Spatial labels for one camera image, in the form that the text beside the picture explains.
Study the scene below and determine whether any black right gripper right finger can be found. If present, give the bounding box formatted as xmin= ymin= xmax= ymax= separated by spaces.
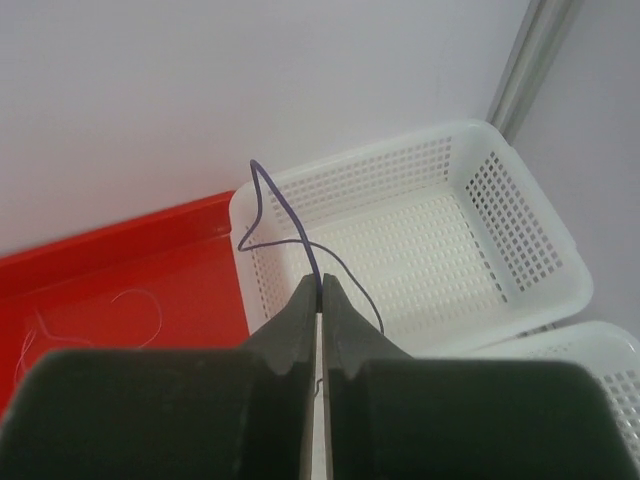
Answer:
xmin=322 ymin=275 xmax=631 ymax=479

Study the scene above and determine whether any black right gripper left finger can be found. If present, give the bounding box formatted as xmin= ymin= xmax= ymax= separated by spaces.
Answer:
xmin=1 ymin=275 xmax=319 ymax=479

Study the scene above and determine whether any red plastic tray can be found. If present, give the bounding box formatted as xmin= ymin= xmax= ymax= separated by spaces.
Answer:
xmin=1 ymin=193 xmax=249 ymax=403

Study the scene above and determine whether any far white perforated basket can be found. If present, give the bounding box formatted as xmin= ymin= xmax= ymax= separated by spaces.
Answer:
xmin=229 ymin=120 xmax=594 ymax=355

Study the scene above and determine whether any white perforated basket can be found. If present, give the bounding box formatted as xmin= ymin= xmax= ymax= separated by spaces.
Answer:
xmin=467 ymin=321 xmax=639 ymax=463
xmin=229 ymin=120 xmax=594 ymax=355

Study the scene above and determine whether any near white perforated basket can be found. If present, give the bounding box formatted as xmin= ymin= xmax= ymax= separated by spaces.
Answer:
xmin=467 ymin=321 xmax=639 ymax=463

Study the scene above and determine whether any white wire in tray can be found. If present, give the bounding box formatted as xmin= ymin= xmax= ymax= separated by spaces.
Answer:
xmin=14 ymin=288 xmax=164 ymax=386

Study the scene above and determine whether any right aluminium frame post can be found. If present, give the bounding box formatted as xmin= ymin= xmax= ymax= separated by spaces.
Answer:
xmin=487 ymin=0 xmax=583 ymax=142

